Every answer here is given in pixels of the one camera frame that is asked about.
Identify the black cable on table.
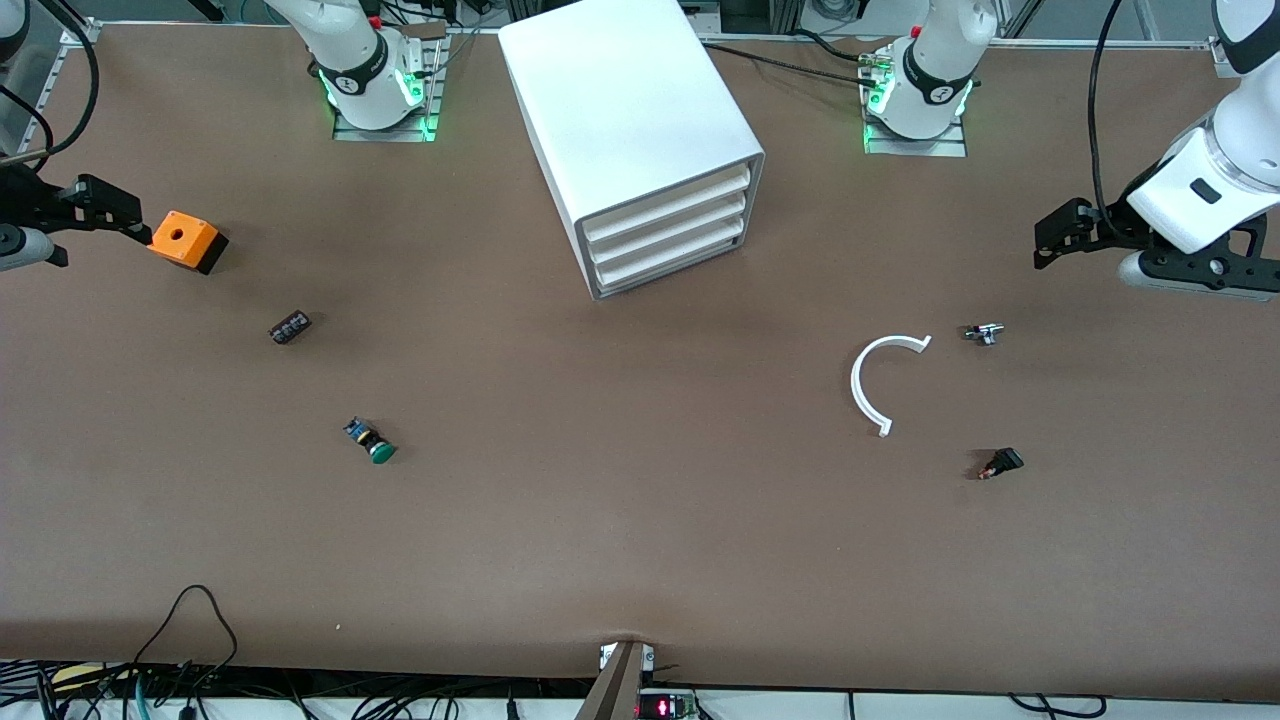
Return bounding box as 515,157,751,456
700,38,881,87

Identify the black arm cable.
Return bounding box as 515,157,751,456
0,0,102,163
1086,0,1136,241

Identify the bundle of cables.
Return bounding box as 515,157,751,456
0,655,601,720

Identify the small device red display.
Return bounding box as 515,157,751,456
637,689,699,720

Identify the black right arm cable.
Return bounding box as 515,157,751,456
0,0,102,163

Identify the green push button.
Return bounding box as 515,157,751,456
343,416,399,466

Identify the black left camera mount bracket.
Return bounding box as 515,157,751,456
1140,213,1280,297

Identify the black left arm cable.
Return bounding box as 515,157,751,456
1086,0,1136,241

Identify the orange button enclosure box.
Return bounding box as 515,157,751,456
147,210,230,276

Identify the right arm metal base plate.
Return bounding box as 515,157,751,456
333,35,448,144

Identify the brown wooden post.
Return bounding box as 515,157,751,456
575,640,649,720

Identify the white cabinet drawer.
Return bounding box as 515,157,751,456
583,165,751,242
588,192,750,268
592,220,747,294

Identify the white drawer cabinet housing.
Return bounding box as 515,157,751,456
498,0,768,301

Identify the black looped cable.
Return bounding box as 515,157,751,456
133,584,241,693

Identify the white curved plastic bracket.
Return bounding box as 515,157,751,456
850,334,934,439

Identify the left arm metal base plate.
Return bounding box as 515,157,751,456
862,45,969,158

